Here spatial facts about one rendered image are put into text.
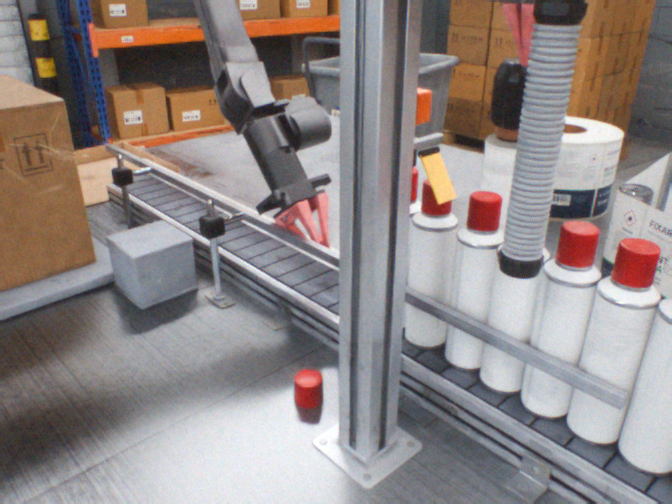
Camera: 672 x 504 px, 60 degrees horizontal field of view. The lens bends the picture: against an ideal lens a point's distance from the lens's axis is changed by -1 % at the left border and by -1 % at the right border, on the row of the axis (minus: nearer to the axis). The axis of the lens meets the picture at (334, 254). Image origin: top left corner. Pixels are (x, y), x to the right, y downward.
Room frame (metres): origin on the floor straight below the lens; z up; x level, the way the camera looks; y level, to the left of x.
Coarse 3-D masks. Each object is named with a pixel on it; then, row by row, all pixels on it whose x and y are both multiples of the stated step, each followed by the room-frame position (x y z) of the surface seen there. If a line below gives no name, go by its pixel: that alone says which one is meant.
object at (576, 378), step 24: (192, 192) 0.93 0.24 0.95; (288, 240) 0.74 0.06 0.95; (336, 264) 0.67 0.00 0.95; (408, 288) 0.59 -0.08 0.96; (432, 312) 0.55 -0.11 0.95; (456, 312) 0.54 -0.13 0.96; (480, 336) 0.51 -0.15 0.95; (504, 336) 0.49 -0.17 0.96; (528, 360) 0.46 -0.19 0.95; (552, 360) 0.45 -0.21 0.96; (576, 384) 0.43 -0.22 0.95; (600, 384) 0.42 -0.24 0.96
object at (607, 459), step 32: (160, 192) 1.12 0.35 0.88; (192, 224) 0.96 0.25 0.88; (256, 256) 0.83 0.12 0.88; (288, 256) 0.83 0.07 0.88; (320, 288) 0.73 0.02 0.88; (416, 352) 0.58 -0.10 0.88; (480, 384) 0.52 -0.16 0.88; (512, 416) 0.47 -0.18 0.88; (576, 448) 0.42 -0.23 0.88; (608, 448) 0.42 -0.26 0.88; (640, 480) 0.38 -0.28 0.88
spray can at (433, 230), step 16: (432, 192) 0.59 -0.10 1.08; (432, 208) 0.59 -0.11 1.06; (448, 208) 0.60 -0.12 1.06; (416, 224) 0.60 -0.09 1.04; (432, 224) 0.59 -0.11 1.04; (448, 224) 0.59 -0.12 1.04; (416, 240) 0.59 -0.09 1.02; (432, 240) 0.58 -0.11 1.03; (448, 240) 0.59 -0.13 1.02; (416, 256) 0.59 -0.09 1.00; (432, 256) 0.58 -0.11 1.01; (448, 256) 0.59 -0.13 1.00; (416, 272) 0.59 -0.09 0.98; (432, 272) 0.58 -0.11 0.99; (448, 272) 0.59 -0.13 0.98; (416, 288) 0.59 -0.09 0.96; (432, 288) 0.58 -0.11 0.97; (448, 288) 0.59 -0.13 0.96; (448, 304) 0.59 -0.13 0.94; (416, 320) 0.59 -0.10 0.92; (432, 320) 0.58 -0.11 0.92; (416, 336) 0.59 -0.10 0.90; (432, 336) 0.58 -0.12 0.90
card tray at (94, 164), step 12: (120, 144) 1.53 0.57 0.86; (84, 156) 1.46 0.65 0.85; (96, 156) 1.48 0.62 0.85; (108, 156) 1.51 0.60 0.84; (144, 156) 1.44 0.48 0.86; (84, 168) 1.42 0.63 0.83; (96, 168) 1.42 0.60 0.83; (108, 168) 1.42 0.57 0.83; (132, 168) 1.42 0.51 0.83; (168, 168) 1.35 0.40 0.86; (84, 180) 1.33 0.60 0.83; (96, 180) 1.33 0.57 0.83; (108, 180) 1.33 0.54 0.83; (84, 192) 1.25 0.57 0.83; (96, 192) 1.25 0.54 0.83; (96, 204) 1.18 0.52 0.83
